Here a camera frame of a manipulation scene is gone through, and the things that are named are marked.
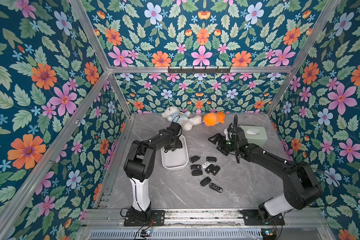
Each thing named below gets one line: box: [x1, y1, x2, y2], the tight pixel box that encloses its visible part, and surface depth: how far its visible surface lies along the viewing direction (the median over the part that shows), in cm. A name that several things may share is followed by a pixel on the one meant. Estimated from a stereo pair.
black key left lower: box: [192, 169, 203, 176], surface depth 90 cm
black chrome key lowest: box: [209, 182, 224, 193], surface depth 84 cm
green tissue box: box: [239, 125, 268, 149], surface depth 100 cm
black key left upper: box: [190, 164, 201, 170], surface depth 92 cm
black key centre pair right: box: [211, 165, 221, 176], surface depth 91 cm
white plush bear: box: [161, 106, 202, 131], surface depth 109 cm
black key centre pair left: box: [205, 164, 215, 174], surface depth 91 cm
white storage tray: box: [160, 134, 189, 171], surface depth 96 cm
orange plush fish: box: [201, 111, 226, 127], surface depth 110 cm
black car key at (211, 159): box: [206, 156, 217, 163], surface depth 95 cm
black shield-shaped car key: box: [190, 156, 201, 164], surface depth 97 cm
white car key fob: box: [202, 161, 212, 168], surface depth 94 cm
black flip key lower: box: [200, 176, 212, 187], surface depth 86 cm
